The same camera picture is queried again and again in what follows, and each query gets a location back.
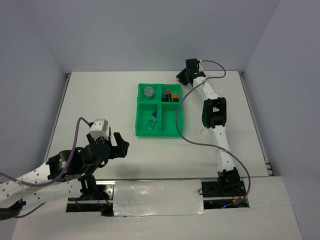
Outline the table right edge rail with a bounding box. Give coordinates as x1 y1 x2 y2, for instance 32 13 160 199
238 71 274 177

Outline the table edge rail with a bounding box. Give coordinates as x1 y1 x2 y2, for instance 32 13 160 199
56 73 71 119
238 71 274 177

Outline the table left edge rail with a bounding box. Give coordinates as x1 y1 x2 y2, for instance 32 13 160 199
56 73 71 119

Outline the orange-capped black highlighter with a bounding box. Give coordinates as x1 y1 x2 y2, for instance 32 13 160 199
172 93 179 103

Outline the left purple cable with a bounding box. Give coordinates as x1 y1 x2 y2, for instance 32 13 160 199
0 116 96 219

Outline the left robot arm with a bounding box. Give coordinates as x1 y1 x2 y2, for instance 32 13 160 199
0 130 130 220

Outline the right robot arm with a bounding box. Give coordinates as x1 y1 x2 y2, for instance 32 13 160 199
175 58 241 196

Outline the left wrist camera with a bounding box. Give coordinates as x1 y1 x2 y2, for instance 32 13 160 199
89 118 109 140

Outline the silver tape panel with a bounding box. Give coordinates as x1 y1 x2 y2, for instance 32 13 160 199
113 179 205 217

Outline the clear spray bottle blue cap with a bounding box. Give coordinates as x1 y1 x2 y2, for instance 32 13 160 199
146 110 157 131

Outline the green four-compartment tray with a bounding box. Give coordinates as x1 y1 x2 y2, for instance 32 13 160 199
135 83 184 138

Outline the clear round container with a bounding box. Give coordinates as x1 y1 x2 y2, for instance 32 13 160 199
143 86 155 99

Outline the blue-capped black highlighter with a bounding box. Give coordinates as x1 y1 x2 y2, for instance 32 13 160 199
161 94 167 102

